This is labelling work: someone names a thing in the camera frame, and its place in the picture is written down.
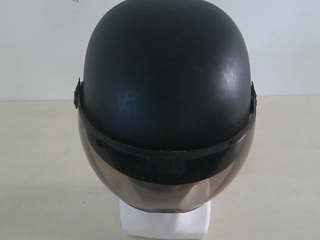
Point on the black helmet with tinted visor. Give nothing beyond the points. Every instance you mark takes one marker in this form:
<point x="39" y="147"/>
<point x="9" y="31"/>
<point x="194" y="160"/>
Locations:
<point x="166" y="106"/>

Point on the white mannequin head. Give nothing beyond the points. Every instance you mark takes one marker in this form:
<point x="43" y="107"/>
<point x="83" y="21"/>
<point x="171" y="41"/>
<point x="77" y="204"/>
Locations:
<point x="192" y="225"/>

